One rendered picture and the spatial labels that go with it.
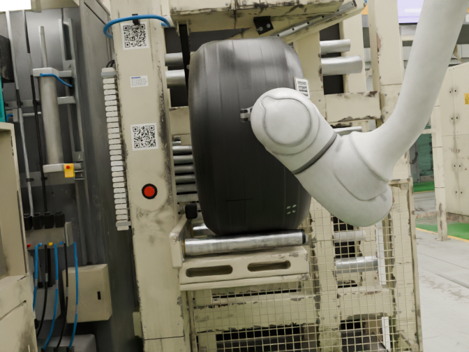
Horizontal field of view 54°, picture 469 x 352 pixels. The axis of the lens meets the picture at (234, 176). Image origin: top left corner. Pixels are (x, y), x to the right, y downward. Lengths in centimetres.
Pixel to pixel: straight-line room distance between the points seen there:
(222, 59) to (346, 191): 60
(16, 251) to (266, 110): 77
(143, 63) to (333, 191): 80
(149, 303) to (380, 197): 86
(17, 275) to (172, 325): 47
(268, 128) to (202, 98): 50
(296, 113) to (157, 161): 74
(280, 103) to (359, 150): 15
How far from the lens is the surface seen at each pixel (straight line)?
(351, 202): 78
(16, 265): 126
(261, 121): 71
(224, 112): 115
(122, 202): 141
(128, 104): 139
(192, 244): 131
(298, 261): 130
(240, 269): 130
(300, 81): 121
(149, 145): 137
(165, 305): 144
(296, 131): 70
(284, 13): 179
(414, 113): 76
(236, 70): 121
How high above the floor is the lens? 116
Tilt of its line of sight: 3 degrees down
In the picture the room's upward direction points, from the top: 5 degrees counter-clockwise
